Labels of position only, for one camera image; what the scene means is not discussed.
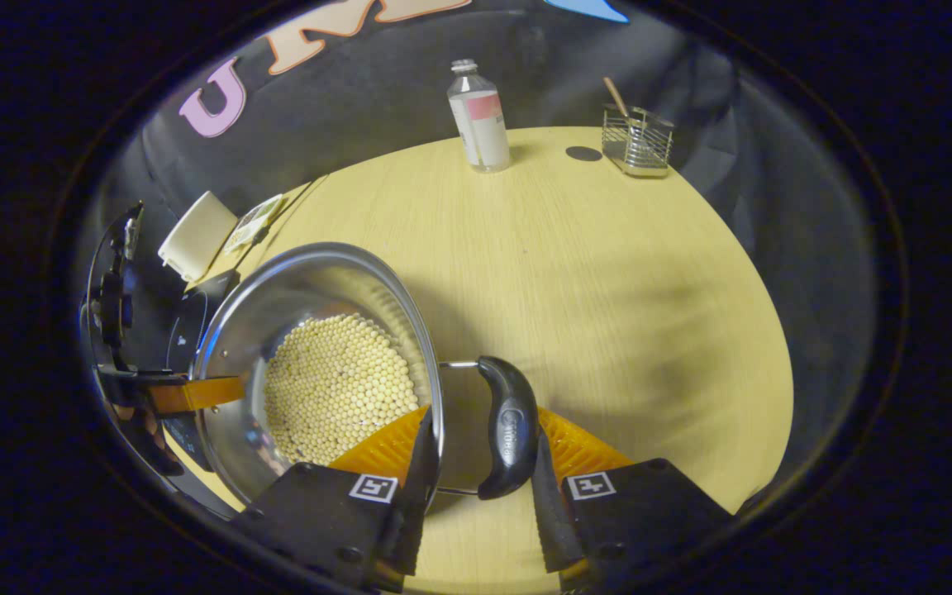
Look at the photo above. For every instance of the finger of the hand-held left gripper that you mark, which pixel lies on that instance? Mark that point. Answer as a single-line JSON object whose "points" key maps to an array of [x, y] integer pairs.
{"points": [[195, 394]]}

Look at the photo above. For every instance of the dark bottle cap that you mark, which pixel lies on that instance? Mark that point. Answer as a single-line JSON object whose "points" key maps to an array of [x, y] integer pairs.
{"points": [[583, 154]]}

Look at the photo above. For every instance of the black backdrop cloth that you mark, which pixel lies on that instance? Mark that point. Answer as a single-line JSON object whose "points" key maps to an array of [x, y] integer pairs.
{"points": [[360, 107]]}

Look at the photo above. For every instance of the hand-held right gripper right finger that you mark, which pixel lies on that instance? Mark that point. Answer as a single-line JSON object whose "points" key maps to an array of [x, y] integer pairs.
{"points": [[549, 521]]}

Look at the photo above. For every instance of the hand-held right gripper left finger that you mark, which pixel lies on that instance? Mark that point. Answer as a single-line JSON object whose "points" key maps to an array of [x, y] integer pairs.
{"points": [[420, 512]]}

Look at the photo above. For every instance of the clear plastic bottle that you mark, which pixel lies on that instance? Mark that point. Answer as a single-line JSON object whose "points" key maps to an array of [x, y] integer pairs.
{"points": [[480, 124]]}

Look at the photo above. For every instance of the white divided dish with beans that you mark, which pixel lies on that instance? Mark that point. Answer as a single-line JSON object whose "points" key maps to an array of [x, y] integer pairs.
{"points": [[253, 223]]}

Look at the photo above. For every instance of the pile of yellow beans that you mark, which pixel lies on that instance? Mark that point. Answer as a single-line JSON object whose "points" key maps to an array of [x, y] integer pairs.
{"points": [[335, 388]]}

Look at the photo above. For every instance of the wooden stick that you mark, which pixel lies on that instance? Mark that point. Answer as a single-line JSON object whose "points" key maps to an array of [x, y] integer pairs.
{"points": [[615, 95]]}

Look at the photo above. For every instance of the white toaster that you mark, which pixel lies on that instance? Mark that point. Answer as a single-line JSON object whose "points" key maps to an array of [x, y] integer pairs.
{"points": [[195, 235]]}

